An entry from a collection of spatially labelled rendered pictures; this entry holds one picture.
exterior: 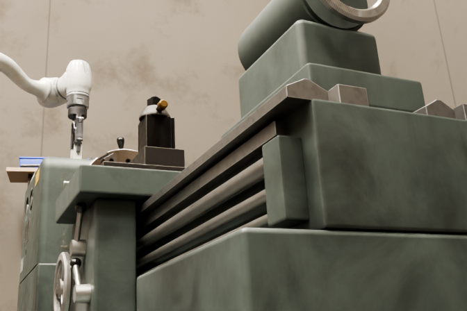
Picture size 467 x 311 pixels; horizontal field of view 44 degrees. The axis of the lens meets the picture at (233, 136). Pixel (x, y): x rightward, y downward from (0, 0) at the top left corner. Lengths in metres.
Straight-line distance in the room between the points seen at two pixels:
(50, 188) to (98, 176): 0.95
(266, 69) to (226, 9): 5.42
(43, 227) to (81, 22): 4.12
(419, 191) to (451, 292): 0.12
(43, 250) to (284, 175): 1.49
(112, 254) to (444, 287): 0.68
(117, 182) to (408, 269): 0.67
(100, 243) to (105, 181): 0.12
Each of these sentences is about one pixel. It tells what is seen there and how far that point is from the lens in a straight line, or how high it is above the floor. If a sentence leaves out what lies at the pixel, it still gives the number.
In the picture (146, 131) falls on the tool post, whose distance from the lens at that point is 1.45.
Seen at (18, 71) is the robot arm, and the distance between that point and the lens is 2.35.
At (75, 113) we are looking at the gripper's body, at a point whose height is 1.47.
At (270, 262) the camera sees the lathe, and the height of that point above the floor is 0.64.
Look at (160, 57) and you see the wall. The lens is 5.93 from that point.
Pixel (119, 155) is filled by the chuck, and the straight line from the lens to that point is 2.05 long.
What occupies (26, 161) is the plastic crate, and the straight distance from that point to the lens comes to 4.90.
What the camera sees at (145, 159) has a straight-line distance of 1.37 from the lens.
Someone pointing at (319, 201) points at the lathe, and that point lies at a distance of 0.68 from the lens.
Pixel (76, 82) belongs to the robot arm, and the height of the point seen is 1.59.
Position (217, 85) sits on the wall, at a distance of 5.91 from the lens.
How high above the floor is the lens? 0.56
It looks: 20 degrees up
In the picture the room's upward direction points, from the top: 4 degrees counter-clockwise
